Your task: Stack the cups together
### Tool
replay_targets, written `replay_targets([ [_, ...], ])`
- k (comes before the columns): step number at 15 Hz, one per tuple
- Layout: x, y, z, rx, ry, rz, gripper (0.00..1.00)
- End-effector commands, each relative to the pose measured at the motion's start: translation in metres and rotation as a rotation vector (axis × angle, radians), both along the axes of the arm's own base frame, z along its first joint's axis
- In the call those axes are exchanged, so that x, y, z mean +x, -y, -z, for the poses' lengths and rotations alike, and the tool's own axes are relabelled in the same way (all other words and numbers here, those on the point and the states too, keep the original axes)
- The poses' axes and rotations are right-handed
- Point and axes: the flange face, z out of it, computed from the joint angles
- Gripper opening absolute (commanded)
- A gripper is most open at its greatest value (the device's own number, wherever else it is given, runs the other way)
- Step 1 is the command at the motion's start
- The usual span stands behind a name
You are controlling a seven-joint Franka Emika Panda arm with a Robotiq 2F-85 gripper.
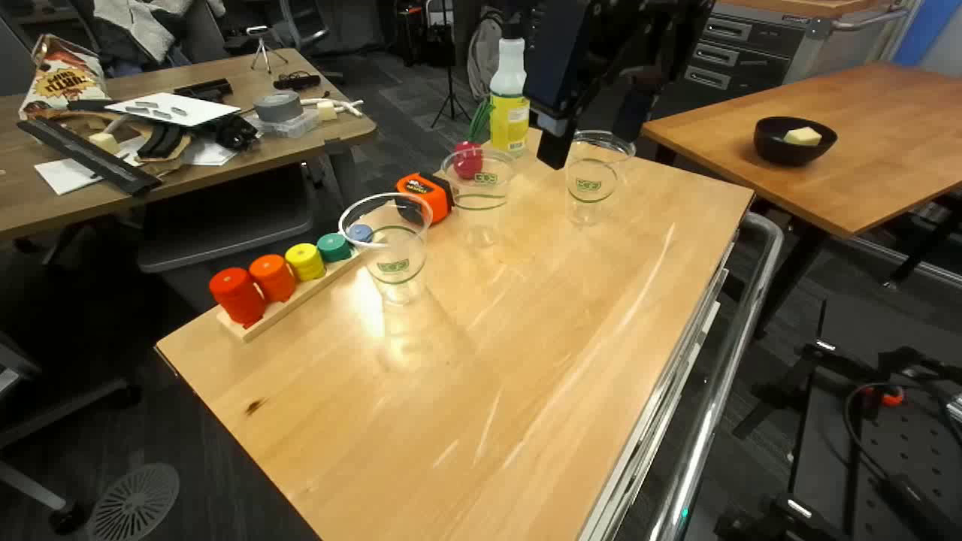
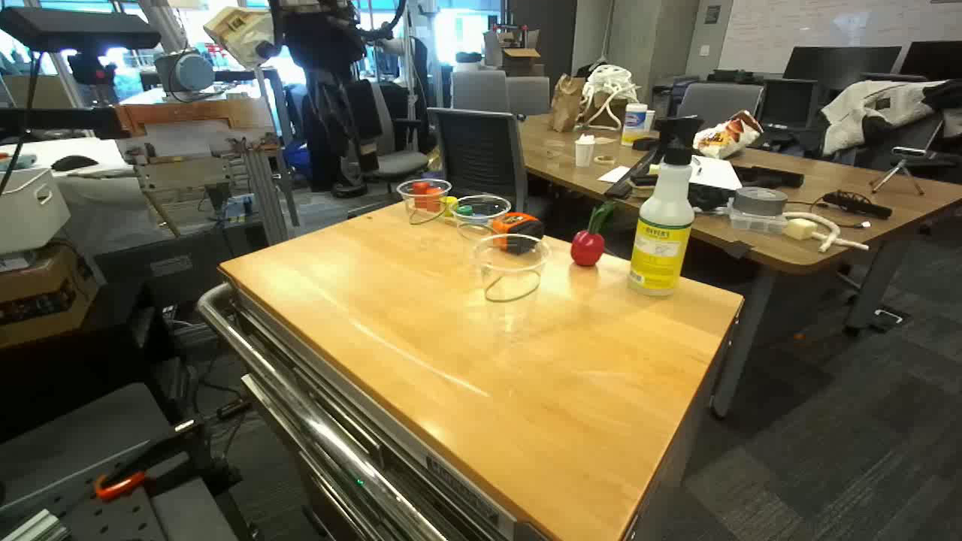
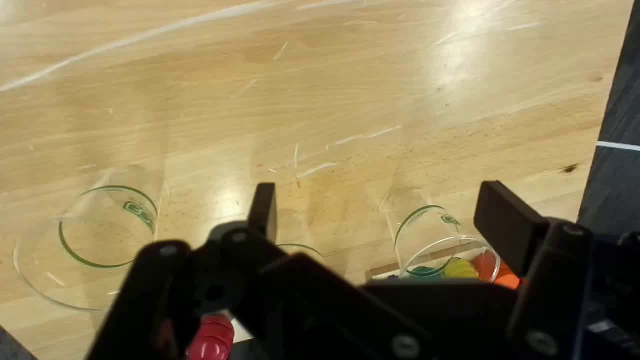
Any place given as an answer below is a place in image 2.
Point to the red toy pepper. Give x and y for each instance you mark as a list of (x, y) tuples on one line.
[(586, 249)]

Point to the white papers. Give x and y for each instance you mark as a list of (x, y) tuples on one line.
[(714, 173)]

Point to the orange toy cylinder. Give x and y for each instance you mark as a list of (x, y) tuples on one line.
[(433, 196)]

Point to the orange black tape measure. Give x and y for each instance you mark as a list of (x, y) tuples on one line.
[(520, 230)]

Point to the white box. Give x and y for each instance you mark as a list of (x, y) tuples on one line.
[(28, 205)]

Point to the black monitor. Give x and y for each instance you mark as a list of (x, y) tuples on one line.
[(841, 64), (934, 57)]

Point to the wooden stacking toy base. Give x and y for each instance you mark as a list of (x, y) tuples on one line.
[(453, 219)]

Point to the black remote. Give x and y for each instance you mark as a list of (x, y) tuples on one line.
[(855, 204)]

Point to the small white cup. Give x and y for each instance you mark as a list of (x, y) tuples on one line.
[(585, 152)]

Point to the orange rimmed glass bowl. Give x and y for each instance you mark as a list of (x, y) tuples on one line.
[(483, 223)]

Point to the white cloth bag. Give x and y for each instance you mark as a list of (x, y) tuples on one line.
[(874, 107)]

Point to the snack bag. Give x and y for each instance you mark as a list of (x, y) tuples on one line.
[(728, 133)]

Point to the gray armrest office chair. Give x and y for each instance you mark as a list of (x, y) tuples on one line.
[(393, 161)]

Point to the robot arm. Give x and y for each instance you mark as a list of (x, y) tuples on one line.
[(326, 33)]

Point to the steel tool cart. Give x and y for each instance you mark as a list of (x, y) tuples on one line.
[(401, 469)]

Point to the brown paper bag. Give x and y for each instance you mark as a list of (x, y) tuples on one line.
[(566, 103)]

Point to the dark gray office chair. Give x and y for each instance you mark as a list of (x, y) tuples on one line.
[(483, 152)]

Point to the cardboard box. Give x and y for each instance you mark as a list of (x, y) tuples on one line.
[(39, 291)]

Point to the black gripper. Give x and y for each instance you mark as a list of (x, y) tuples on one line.
[(341, 93)]

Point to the white yellow spray bottle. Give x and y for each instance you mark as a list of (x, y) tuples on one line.
[(661, 235)]

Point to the white canister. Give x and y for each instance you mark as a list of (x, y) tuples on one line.
[(635, 121)]

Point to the gray tape roll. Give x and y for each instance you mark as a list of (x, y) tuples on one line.
[(758, 204)]

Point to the yellow toy cylinder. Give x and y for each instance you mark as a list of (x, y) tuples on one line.
[(450, 205)]

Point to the clear plastic cup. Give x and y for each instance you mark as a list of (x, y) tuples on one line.
[(510, 273), (421, 212)]

